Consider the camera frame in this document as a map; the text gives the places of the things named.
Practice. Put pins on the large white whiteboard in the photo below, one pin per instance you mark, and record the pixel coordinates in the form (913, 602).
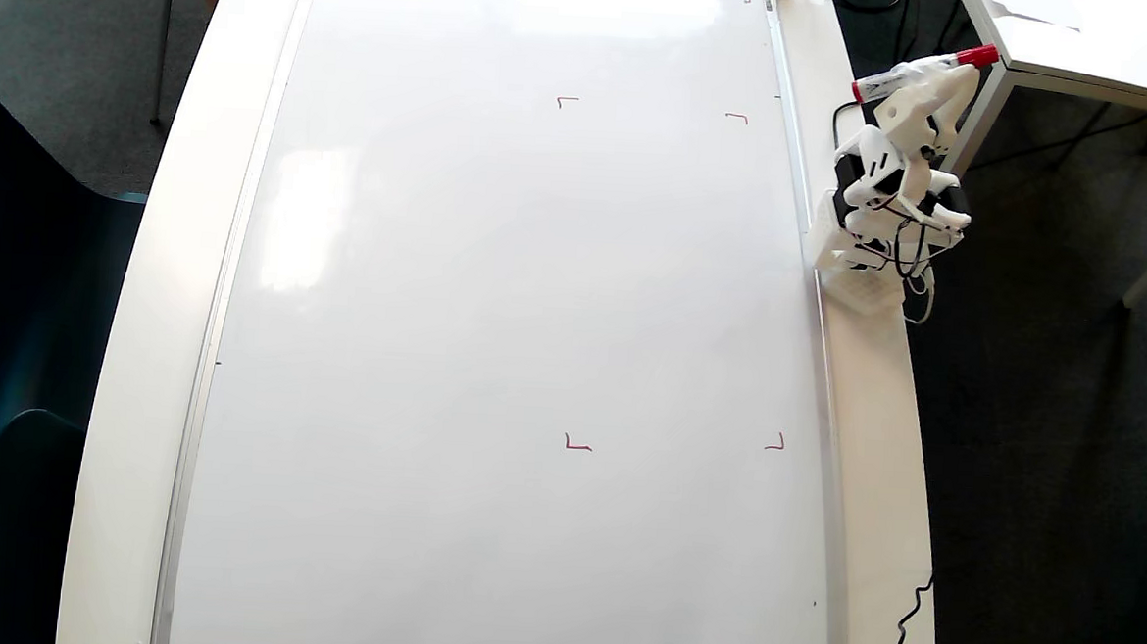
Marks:
(496, 308)

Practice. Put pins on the red marker pen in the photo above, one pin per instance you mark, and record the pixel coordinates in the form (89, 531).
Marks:
(976, 57)

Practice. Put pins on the white paper sheet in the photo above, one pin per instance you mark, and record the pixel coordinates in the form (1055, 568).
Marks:
(1037, 8)

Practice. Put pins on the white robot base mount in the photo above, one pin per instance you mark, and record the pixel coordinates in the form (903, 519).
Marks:
(865, 288)

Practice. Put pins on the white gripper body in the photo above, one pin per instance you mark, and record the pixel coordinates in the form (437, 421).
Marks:
(923, 107)

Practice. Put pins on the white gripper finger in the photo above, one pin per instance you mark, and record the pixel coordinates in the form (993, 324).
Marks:
(945, 76)
(957, 116)

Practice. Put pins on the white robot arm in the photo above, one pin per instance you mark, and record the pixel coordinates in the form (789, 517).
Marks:
(876, 171)

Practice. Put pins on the white side table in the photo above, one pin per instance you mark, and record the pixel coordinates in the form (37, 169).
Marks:
(1098, 45)

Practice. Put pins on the chair with metal leg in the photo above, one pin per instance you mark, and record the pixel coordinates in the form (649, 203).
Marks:
(164, 45)

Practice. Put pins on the dark blue chair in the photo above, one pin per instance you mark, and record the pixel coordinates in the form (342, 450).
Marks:
(17, 538)
(17, 263)

